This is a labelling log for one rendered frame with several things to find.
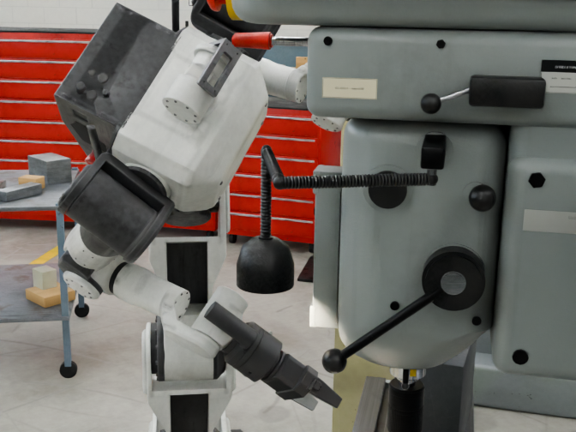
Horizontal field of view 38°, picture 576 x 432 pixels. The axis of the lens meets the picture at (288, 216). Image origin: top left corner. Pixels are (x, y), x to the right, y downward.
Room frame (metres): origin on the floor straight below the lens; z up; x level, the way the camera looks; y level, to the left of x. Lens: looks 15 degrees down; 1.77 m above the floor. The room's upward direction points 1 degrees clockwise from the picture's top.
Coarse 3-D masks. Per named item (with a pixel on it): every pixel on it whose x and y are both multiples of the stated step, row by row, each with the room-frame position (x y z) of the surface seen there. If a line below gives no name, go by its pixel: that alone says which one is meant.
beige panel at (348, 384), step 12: (336, 336) 2.78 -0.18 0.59; (348, 360) 2.77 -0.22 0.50; (360, 360) 2.77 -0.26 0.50; (348, 372) 2.77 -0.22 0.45; (360, 372) 2.76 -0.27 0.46; (372, 372) 2.76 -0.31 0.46; (384, 372) 2.75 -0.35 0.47; (336, 384) 2.78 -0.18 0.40; (348, 384) 2.77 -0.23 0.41; (360, 384) 2.76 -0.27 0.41; (348, 396) 2.77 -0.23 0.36; (360, 396) 2.76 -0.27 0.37; (336, 408) 2.78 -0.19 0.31; (348, 408) 2.77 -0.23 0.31; (336, 420) 2.78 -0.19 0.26; (348, 420) 2.77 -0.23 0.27
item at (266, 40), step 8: (264, 32) 1.17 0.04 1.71; (232, 40) 1.18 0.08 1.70; (240, 40) 1.17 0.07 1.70; (248, 40) 1.17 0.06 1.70; (256, 40) 1.16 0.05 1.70; (264, 40) 1.16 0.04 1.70; (272, 40) 1.17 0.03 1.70; (280, 40) 1.16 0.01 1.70; (288, 40) 1.16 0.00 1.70; (296, 40) 1.16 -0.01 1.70; (304, 40) 1.16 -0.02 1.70; (256, 48) 1.17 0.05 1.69; (264, 48) 1.17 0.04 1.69
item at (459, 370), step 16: (464, 352) 1.40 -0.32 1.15; (432, 368) 1.36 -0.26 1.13; (448, 368) 1.35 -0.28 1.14; (464, 368) 1.35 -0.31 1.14; (432, 384) 1.36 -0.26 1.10; (448, 384) 1.35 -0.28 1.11; (464, 384) 1.37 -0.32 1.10; (432, 400) 1.36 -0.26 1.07; (448, 400) 1.35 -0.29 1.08; (464, 400) 1.39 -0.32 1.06; (432, 416) 1.36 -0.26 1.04; (448, 416) 1.35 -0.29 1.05; (464, 416) 1.41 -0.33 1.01
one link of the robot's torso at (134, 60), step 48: (96, 48) 1.41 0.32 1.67; (144, 48) 1.42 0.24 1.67; (192, 48) 1.43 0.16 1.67; (240, 48) 1.48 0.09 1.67; (96, 96) 1.37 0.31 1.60; (144, 96) 1.37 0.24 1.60; (240, 96) 1.40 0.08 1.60; (96, 144) 1.34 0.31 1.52; (144, 144) 1.33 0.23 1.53; (192, 144) 1.34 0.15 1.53; (240, 144) 1.39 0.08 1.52; (192, 192) 1.35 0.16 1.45
